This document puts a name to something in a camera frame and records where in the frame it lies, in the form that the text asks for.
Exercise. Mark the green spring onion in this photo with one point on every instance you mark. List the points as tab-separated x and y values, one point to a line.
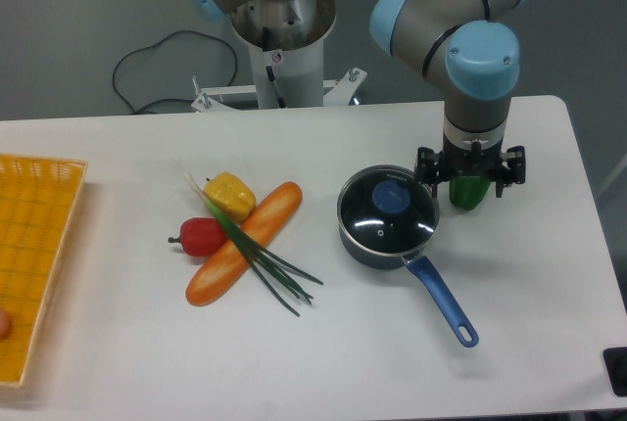
255	249

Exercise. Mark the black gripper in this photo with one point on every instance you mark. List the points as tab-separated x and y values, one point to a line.
471	154

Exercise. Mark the green bell pepper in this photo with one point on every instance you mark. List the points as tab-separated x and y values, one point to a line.
467	192

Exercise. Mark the glass lid blue knob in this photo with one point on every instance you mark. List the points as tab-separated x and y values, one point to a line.
384	210

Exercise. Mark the yellow woven basket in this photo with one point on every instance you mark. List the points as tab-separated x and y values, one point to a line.
38	199

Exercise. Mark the black corner device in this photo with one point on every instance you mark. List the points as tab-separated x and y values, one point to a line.
615	360

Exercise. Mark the yellow bell pepper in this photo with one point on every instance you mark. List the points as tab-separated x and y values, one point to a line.
231	195

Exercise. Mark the dark blue saucepan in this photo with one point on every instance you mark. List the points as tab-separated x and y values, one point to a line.
420	266

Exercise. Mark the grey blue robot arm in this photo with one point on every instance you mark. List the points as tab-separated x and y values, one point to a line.
458	46

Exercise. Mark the orange baguette bread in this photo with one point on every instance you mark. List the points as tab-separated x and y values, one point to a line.
250	240

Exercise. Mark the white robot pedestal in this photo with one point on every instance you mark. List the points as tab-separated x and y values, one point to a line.
285	42

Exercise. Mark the red bell pepper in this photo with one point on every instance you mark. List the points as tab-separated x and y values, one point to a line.
200	236

